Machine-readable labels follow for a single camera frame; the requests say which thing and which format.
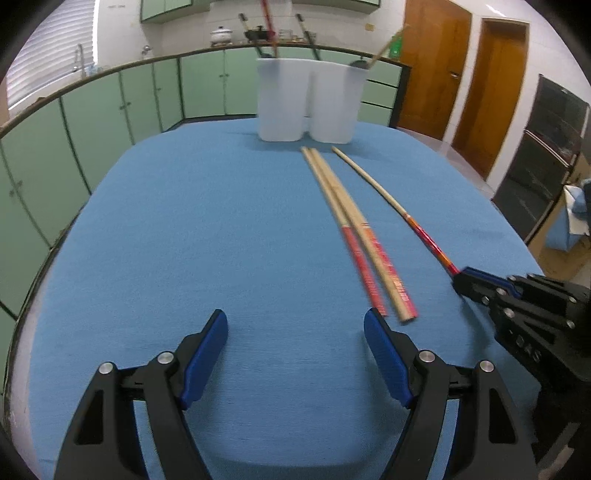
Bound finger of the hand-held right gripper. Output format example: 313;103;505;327
463;266;591;306
452;278;576;331

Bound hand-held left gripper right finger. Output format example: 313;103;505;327
363;307;540;480

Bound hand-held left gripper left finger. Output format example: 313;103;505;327
54;308;229;480

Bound white two-compartment utensil holder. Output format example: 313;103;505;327
256;57;370;144

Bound black-ended chopstick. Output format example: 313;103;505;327
237;12;273;59
295;13;321;62

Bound blue cloth bundle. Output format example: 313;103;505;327
546;179;591;252

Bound blue table mat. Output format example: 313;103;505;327
9;117;546;480

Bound black glass-front cabinet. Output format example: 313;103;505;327
491;74;591;247

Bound wooden door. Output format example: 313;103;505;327
451;17;530;180
396;0;473;141

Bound green base cabinets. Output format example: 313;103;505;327
0;44;411;324

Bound white window blind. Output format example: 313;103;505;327
8;0;99;112

